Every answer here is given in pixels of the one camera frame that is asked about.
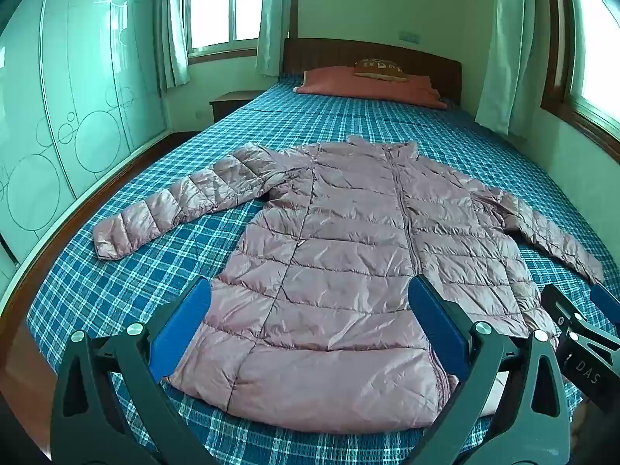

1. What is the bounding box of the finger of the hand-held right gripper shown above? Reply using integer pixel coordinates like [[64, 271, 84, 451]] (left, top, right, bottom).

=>
[[589, 283, 620, 331], [539, 284, 591, 350]]

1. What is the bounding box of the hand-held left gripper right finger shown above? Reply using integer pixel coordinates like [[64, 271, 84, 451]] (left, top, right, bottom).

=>
[[408, 274, 572, 465]]

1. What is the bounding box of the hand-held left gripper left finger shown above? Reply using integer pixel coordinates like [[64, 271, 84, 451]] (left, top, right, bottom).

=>
[[50, 276, 214, 465]]

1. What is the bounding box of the pink quilted down jacket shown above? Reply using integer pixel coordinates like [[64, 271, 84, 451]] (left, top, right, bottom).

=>
[[92, 134, 606, 431]]

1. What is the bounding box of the bed with blue plaid sheet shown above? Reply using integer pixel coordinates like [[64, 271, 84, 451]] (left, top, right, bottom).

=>
[[25, 74, 620, 465]]

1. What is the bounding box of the wooden nightstand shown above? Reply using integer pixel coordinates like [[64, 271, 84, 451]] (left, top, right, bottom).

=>
[[209, 90, 263, 123]]

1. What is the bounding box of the pink pillow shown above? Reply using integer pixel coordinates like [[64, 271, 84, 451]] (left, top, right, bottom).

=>
[[293, 67, 449, 110]]

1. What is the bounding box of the glass wardrobe with circle pattern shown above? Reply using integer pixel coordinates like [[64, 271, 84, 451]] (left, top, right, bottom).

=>
[[0, 0, 174, 297]]

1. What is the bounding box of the small brown patterned cushion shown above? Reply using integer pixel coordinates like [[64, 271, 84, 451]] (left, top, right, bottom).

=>
[[353, 58, 408, 80]]

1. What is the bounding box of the dark wooden headboard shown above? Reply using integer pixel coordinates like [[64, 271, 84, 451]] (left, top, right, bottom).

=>
[[282, 38, 462, 107]]

